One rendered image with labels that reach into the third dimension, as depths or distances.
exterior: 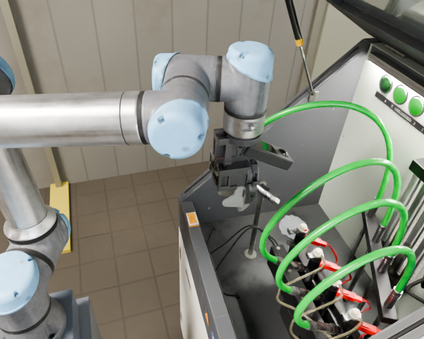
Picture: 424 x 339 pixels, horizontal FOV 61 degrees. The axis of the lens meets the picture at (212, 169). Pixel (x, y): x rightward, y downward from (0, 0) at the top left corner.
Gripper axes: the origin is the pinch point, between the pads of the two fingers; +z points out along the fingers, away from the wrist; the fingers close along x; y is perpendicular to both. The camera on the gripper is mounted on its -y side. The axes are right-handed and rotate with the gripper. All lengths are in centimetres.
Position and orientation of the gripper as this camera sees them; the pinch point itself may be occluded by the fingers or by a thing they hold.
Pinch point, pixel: (242, 205)
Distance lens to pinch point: 79.9
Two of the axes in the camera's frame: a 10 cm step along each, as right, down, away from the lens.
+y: -9.6, 1.3, -2.3
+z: -0.5, 7.7, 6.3
